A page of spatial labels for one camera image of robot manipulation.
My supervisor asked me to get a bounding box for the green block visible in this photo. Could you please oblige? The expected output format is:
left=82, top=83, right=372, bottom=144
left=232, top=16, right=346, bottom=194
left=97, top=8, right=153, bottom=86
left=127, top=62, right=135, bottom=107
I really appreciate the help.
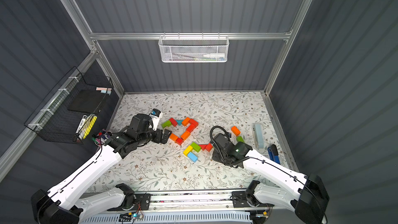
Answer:
left=190, top=142, right=202, bottom=152
left=236, top=136, right=245, bottom=143
left=162, top=120, right=174, bottom=128

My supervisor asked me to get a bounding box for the small red block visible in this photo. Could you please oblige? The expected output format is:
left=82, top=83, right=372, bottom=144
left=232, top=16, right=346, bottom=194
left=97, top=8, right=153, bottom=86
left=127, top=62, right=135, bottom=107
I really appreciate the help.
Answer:
left=175, top=138, right=184, bottom=146

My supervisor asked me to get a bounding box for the orange rectangular block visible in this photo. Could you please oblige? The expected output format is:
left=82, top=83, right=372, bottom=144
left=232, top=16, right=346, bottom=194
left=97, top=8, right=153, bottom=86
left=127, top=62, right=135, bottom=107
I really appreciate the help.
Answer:
left=181, top=117, right=190, bottom=127

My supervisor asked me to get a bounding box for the light blue block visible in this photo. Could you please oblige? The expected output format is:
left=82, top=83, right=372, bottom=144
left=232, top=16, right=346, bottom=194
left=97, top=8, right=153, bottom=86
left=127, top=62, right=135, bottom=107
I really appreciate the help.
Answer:
left=187, top=152, right=198, bottom=163

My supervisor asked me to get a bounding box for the yellow block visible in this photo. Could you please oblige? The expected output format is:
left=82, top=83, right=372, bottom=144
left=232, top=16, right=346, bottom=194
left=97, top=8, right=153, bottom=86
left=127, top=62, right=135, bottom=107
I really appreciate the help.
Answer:
left=183, top=145, right=193, bottom=156

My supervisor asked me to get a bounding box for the red rectangular block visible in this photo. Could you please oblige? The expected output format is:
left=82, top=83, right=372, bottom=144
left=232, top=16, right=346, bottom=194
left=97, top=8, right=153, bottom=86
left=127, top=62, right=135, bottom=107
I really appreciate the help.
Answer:
left=189, top=119, right=199, bottom=127
left=187, top=124, right=196, bottom=133

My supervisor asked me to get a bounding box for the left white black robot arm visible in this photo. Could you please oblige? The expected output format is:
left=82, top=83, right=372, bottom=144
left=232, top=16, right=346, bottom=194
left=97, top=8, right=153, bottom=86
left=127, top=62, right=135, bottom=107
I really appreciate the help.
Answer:
left=31, top=109, right=171, bottom=224

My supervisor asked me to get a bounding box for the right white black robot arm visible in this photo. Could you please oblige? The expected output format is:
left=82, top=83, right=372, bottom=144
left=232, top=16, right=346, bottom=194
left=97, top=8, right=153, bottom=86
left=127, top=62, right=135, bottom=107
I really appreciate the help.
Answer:
left=210, top=133, right=330, bottom=224

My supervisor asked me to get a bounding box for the light blue eraser box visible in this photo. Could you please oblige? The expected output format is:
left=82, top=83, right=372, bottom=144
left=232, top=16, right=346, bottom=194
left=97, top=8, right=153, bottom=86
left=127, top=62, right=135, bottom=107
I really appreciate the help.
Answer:
left=252, top=123, right=264, bottom=149

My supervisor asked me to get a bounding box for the blue stapler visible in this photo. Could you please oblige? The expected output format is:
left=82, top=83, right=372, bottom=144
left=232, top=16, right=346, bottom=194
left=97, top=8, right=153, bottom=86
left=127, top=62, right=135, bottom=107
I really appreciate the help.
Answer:
left=267, top=144, right=280, bottom=164

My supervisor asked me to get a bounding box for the pink pen cup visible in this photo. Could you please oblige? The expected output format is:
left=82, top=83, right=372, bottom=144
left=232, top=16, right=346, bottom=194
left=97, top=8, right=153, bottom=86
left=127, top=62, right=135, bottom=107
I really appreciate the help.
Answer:
left=92, top=129, right=113, bottom=146

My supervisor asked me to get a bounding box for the yellow highlighter pack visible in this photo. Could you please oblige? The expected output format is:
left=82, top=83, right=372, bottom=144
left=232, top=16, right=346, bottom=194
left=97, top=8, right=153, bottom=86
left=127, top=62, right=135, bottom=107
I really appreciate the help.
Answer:
left=79, top=115, right=97, bottom=140

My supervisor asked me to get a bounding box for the white marker in basket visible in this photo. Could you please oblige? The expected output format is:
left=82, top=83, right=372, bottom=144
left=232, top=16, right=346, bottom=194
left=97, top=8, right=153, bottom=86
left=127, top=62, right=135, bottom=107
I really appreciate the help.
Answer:
left=203, top=53, right=226, bottom=62

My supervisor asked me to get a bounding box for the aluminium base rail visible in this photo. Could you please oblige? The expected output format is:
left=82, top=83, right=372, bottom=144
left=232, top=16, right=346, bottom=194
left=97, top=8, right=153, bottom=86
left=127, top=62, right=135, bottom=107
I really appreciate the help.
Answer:
left=66, top=188, right=318, bottom=215

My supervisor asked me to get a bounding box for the white wire mesh basket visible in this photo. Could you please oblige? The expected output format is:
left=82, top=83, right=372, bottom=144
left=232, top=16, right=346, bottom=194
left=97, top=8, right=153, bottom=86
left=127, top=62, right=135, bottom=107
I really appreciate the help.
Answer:
left=158, top=36, right=230, bottom=63

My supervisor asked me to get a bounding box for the black wire mesh basket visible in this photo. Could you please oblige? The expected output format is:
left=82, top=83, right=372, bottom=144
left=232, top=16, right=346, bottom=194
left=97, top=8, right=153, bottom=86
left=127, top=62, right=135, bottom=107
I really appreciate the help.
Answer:
left=25, top=69, right=114, bottom=144

